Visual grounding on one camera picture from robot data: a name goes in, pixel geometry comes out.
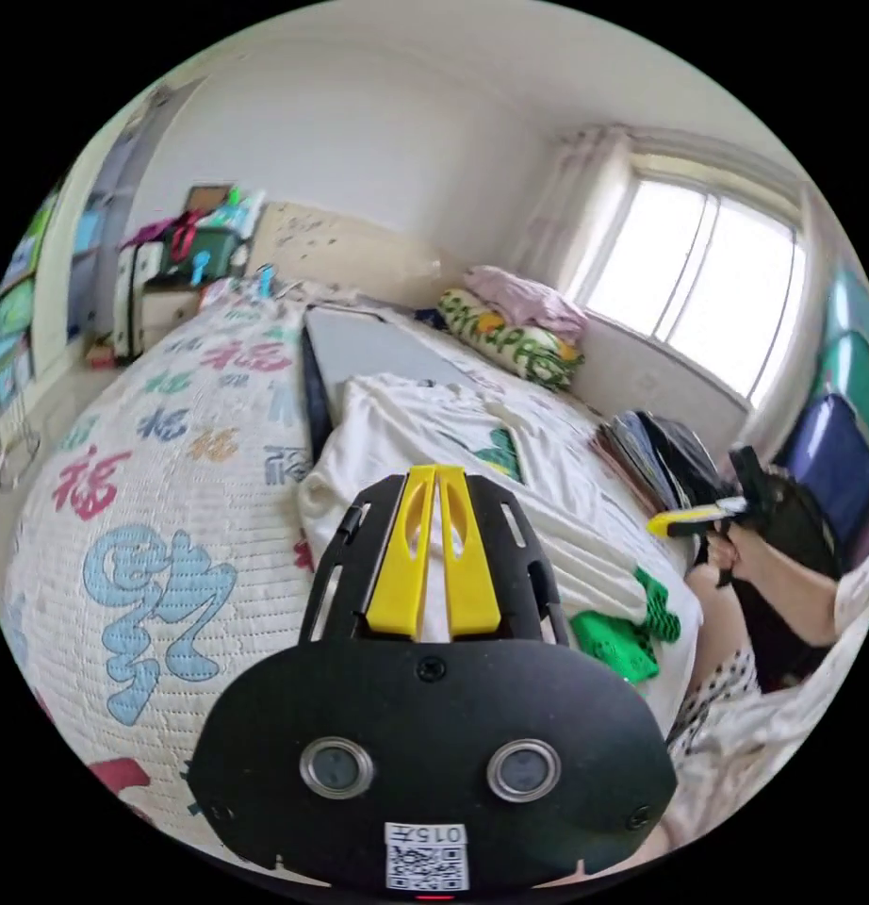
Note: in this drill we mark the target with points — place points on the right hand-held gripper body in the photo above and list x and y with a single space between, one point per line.
795 523

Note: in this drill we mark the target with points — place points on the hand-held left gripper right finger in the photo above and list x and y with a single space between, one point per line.
470 580

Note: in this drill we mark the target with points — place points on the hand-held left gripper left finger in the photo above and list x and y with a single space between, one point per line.
395 573

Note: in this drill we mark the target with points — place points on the white long sleeve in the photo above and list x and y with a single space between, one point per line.
583 537

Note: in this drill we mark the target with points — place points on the person's right forearm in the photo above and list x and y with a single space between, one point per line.
802 601

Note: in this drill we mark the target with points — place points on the person's right hand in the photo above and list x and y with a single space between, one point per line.
737 558

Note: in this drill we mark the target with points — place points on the pile of clothes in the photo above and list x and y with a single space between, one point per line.
661 452

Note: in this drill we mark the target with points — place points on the blue bag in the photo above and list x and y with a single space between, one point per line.
834 459

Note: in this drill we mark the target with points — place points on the person's body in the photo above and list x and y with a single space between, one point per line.
731 679

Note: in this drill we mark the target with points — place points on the green bag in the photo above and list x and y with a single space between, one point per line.
855 353

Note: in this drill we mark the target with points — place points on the bed with printed quilt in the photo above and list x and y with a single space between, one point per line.
215 537

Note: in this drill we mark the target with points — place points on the grey flat board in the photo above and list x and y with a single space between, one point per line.
378 346

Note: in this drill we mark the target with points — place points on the window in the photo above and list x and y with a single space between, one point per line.
703 283

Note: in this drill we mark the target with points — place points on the green flowered rolled blanket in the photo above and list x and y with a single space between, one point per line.
512 339

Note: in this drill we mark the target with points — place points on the pink folded blanket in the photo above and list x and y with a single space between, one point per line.
526 293

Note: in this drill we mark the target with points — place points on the pink curtain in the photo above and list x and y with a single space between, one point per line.
576 212

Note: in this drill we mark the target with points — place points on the bedside cabinet with clutter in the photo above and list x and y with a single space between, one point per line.
208 247

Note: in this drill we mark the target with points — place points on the white suitcase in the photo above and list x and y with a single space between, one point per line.
134 297

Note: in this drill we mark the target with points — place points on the grey cupboard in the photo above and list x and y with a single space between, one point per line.
102 233

